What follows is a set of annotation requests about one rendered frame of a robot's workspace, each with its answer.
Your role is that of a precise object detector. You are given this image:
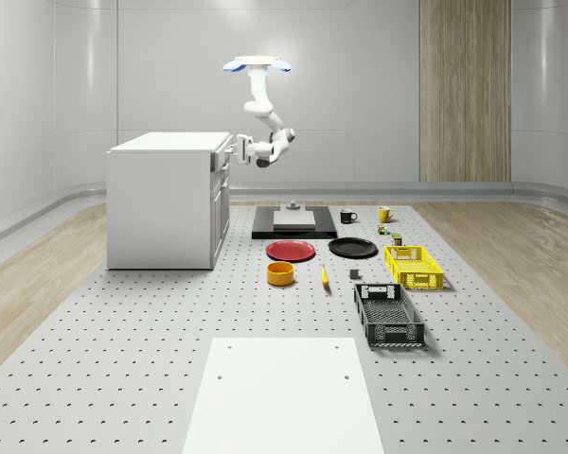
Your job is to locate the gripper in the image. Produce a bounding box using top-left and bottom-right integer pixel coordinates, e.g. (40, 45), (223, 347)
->
(226, 133), (256, 167)

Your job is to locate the white drawer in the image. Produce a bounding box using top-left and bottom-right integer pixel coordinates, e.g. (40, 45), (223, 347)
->
(209, 136), (234, 172)

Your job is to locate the black stove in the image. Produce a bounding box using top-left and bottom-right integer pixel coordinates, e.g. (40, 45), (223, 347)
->
(251, 201), (338, 240)

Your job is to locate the drone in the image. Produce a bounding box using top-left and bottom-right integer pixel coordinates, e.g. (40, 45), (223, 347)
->
(222, 55), (293, 74)

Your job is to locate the white cabinet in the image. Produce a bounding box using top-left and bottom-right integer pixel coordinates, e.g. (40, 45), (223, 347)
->
(106, 131), (233, 271)

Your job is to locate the red plate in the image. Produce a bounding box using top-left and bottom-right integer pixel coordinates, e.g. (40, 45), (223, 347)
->
(265, 239), (317, 263)

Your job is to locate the yellow bowl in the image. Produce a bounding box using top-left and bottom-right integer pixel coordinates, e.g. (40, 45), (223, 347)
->
(266, 261), (295, 288)

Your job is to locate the black plate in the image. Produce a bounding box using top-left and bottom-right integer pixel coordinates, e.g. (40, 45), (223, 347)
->
(328, 236), (379, 259)

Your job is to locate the yellow basket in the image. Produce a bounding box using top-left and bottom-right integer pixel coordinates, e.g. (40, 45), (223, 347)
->
(383, 244), (445, 290)

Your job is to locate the dark grey basket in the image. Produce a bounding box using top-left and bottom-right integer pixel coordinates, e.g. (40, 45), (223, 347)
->
(353, 282), (427, 349)

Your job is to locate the white board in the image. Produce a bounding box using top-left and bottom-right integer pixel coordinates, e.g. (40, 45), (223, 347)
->
(182, 337), (385, 454)

